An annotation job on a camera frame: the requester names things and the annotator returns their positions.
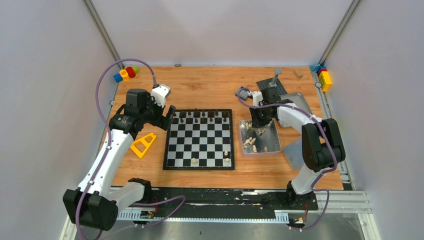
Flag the coloured toy cylinders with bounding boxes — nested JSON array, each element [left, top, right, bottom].
[[113, 66, 140, 83]]

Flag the black white chessboard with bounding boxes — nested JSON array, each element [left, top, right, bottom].
[[162, 109, 236, 171]]

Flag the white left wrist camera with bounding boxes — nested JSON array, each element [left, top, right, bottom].
[[150, 84, 171, 108]]

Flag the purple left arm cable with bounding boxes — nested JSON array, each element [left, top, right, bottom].
[[74, 58, 186, 240]]

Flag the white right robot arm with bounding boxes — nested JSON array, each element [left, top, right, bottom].
[[248, 87, 346, 209]]

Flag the yellow triangular plastic stand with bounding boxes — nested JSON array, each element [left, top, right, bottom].
[[130, 132, 157, 159]]

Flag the blue plastic bag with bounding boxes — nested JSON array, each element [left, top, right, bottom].
[[282, 137, 304, 171]]

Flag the small wooden block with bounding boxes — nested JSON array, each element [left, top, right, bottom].
[[293, 69, 304, 79]]

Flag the blue grey toy brick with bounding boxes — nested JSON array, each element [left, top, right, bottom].
[[235, 86, 252, 101]]

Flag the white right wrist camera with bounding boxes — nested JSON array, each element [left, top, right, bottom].
[[251, 91, 263, 107]]

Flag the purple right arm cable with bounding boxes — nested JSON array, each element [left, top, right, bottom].
[[236, 88, 339, 232]]

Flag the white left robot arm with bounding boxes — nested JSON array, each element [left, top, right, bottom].
[[62, 84, 176, 231]]

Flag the metal tin box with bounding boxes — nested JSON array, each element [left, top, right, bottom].
[[238, 120, 282, 158]]

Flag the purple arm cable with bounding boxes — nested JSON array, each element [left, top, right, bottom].
[[236, 88, 339, 232], [74, 58, 186, 240]]

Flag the coloured toy brick stack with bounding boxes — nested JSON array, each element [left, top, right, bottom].
[[309, 64, 333, 92]]

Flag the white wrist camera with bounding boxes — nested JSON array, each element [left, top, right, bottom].
[[150, 84, 171, 108], [251, 91, 263, 107]]

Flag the grey brick baseplate with post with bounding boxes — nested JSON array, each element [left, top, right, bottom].
[[256, 68, 288, 96]]

